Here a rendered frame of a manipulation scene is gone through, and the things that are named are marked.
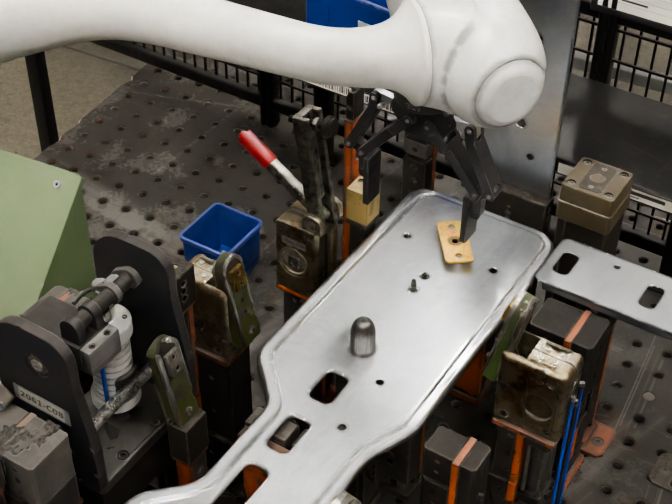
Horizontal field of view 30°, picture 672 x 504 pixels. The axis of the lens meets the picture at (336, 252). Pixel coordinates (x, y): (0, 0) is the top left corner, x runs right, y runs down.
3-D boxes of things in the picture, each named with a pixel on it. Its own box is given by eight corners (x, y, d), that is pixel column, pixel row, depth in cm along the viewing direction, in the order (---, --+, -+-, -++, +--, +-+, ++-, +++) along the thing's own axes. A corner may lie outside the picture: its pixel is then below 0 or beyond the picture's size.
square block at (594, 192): (577, 388, 190) (614, 202, 166) (529, 367, 193) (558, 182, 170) (598, 356, 195) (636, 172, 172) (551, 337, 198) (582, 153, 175)
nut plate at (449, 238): (463, 220, 171) (463, 227, 172) (436, 221, 171) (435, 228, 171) (474, 260, 165) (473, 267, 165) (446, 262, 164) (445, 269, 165)
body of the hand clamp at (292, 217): (315, 418, 185) (315, 236, 162) (277, 399, 188) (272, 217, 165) (337, 393, 189) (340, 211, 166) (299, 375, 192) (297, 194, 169)
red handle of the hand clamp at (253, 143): (321, 224, 161) (235, 136, 161) (313, 231, 163) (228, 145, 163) (339, 206, 164) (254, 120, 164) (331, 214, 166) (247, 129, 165)
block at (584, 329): (564, 502, 174) (593, 361, 155) (492, 468, 178) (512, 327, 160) (592, 457, 180) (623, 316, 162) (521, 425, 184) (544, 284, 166)
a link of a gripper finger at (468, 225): (475, 183, 148) (480, 185, 148) (470, 228, 153) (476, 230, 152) (463, 196, 146) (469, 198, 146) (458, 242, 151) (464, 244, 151)
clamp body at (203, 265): (237, 506, 173) (224, 310, 149) (171, 471, 178) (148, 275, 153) (275, 462, 179) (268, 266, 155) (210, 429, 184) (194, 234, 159)
